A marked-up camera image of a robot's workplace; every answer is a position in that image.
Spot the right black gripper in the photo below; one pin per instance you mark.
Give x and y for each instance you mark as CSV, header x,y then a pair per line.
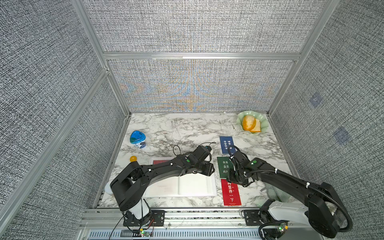
x,y
230,178

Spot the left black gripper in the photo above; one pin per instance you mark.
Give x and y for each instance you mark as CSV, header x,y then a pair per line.
x,y
210,167

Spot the white photo album book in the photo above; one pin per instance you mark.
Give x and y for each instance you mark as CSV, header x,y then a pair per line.
x,y
190,185

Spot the large red card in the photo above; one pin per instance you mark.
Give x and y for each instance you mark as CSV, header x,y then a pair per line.
x,y
231,195

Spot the dark red card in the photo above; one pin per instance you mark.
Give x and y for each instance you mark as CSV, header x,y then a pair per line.
x,y
155,162

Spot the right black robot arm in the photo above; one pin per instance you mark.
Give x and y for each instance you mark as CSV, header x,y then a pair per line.
x,y
320,206

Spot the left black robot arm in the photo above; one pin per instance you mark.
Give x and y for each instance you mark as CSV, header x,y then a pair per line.
x,y
131,183

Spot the green card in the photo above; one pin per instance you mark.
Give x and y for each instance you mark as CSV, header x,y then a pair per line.
x,y
225,165

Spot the blue card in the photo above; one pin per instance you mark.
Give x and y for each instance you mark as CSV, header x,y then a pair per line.
x,y
225,143

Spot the green folded cloth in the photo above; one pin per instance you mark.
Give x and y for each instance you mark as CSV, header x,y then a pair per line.
x,y
276,194

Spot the bread piece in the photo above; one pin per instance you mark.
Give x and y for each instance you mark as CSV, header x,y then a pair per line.
x,y
251,124

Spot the green glass plate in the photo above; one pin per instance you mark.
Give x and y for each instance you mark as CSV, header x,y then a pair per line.
x,y
261,117

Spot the blue lidded cup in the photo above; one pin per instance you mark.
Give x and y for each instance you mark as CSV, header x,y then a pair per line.
x,y
138,139

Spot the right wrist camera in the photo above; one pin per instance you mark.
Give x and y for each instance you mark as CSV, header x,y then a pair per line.
x,y
240,158

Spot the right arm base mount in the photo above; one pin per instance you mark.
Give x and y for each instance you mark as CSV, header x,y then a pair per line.
x,y
269,227

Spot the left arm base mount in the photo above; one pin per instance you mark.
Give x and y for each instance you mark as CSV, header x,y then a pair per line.
x,y
156,218

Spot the aluminium front rail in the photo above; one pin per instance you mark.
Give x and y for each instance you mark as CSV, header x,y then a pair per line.
x,y
175,224

